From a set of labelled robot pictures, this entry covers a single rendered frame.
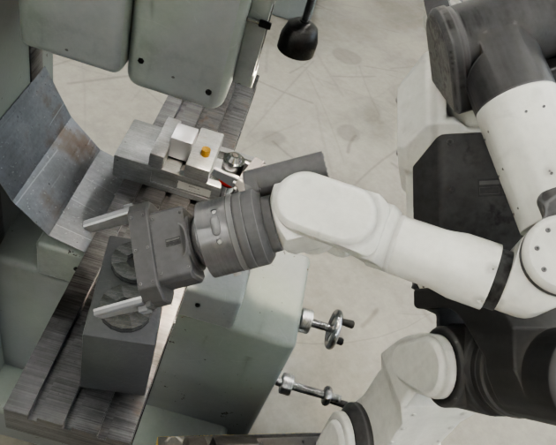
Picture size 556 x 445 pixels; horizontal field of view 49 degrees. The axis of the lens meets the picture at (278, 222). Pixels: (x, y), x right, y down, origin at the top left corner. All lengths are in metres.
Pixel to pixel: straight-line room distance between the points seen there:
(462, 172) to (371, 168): 2.53
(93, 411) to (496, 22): 0.92
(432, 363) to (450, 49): 0.41
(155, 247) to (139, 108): 2.60
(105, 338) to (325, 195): 0.55
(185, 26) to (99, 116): 2.12
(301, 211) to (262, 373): 1.12
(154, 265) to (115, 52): 0.55
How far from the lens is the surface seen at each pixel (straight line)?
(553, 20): 0.76
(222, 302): 1.47
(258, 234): 0.65
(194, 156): 1.48
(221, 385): 1.82
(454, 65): 0.73
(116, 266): 1.13
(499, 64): 0.72
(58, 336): 1.28
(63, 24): 1.16
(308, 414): 2.36
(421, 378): 0.89
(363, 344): 2.59
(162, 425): 2.01
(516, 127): 0.69
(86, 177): 1.63
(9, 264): 1.65
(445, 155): 0.83
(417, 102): 0.85
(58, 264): 1.55
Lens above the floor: 2.04
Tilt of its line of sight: 45 degrees down
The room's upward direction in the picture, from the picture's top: 21 degrees clockwise
